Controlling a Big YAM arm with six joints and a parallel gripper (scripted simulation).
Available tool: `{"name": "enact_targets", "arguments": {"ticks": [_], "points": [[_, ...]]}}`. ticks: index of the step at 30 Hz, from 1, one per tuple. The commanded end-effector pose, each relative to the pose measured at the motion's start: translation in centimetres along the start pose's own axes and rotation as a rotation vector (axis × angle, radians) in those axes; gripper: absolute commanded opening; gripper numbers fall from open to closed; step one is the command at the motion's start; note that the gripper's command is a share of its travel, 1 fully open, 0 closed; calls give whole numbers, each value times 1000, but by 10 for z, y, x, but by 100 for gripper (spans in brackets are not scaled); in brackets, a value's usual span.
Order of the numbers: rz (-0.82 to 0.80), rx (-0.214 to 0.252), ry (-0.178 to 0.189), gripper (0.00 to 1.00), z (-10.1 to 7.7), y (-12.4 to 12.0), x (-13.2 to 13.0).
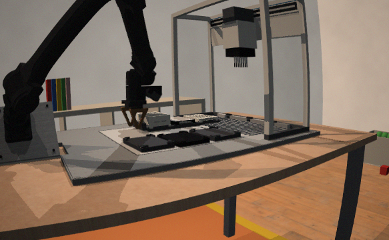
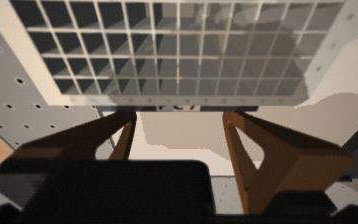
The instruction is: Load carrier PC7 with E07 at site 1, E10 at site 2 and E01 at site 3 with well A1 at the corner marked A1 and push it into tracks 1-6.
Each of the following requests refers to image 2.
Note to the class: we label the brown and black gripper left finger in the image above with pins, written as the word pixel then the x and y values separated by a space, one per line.
pixel 82 141

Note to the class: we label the white deep-well block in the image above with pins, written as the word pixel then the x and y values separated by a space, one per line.
pixel 139 67

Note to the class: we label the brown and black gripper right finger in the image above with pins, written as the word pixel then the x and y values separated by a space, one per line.
pixel 293 161

